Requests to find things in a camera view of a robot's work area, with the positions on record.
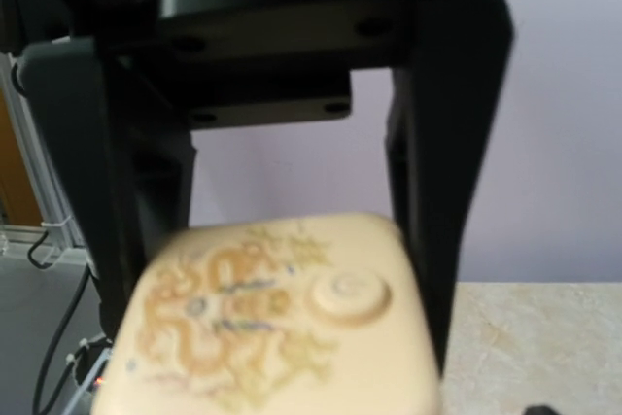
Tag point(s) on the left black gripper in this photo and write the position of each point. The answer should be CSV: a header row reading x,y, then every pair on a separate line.
x,y
233,63

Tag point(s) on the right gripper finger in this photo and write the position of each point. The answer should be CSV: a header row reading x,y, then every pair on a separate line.
x,y
541,409

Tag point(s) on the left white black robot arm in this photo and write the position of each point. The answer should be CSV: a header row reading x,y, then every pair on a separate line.
x,y
116,87

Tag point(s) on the beige cube socket adapter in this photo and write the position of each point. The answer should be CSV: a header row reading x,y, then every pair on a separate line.
x,y
313,315

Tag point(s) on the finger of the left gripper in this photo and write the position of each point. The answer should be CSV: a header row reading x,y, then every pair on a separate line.
x,y
123,157
447,84

